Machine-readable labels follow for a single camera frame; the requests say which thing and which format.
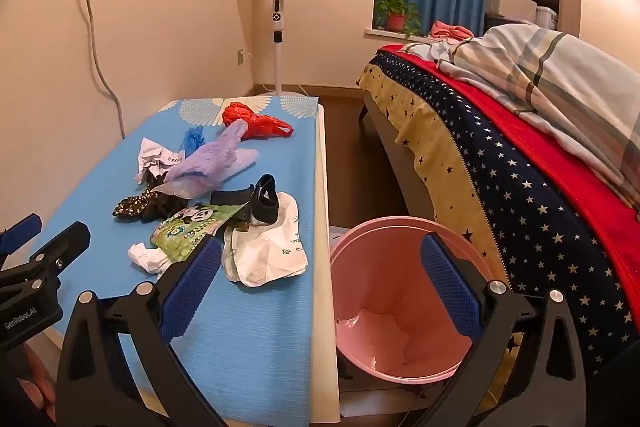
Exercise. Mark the white tissue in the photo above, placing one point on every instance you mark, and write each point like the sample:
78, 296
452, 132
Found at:
147, 259

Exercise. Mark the purple foam net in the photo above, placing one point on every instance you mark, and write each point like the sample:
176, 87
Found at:
210, 152
235, 162

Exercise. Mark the white paper bag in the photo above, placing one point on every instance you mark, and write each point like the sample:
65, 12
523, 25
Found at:
265, 252

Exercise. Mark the cardboard box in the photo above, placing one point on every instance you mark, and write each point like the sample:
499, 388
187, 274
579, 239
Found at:
510, 2

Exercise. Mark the green panda packet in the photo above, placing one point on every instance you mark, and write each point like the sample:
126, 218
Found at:
185, 232

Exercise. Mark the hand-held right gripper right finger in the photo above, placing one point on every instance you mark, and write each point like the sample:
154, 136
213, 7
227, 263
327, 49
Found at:
450, 287

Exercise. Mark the wall outlet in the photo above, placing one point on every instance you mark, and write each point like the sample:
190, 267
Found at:
241, 57

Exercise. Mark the plaid quilt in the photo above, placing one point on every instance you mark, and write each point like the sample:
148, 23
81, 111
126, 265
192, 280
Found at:
550, 77

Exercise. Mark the yellow star bedsheet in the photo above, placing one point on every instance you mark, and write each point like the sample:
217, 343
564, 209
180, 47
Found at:
425, 132

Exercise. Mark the pink folded cloth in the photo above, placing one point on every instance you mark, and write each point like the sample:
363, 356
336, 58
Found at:
450, 32

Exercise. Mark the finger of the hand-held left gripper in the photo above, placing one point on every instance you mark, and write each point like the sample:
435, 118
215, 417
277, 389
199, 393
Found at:
22, 232
65, 244

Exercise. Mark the dark cloth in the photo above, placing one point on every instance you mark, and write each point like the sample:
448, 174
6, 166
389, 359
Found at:
162, 207

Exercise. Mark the white windowsill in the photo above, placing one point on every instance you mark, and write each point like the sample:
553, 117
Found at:
380, 34

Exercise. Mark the pink plastic bin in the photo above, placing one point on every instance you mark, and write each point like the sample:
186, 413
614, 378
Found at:
400, 287

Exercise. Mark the potted green plant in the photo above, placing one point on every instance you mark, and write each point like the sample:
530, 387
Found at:
396, 22

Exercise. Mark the blue shoe cover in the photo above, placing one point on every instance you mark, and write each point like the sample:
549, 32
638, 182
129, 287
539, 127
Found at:
192, 139

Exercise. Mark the printed paper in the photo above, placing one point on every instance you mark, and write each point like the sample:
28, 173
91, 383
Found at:
155, 157

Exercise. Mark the black floral cloth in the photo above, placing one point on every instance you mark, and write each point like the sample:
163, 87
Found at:
132, 205

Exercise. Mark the person's left hand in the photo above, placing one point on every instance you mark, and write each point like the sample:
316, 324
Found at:
40, 387

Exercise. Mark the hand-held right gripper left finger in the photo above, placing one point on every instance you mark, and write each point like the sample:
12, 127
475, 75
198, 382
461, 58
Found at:
192, 287

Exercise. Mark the white table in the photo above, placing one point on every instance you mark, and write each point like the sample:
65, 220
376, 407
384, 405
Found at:
325, 307

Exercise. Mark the clear storage box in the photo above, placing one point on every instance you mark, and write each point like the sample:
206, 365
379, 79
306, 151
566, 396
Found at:
546, 18

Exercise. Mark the red plastic bag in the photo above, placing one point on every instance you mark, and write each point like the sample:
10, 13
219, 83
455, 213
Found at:
250, 122

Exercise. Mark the clear plastic wrapper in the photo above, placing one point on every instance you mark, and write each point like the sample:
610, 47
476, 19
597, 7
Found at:
175, 187

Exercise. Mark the navy star bedsheet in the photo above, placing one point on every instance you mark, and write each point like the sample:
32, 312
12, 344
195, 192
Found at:
525, 217

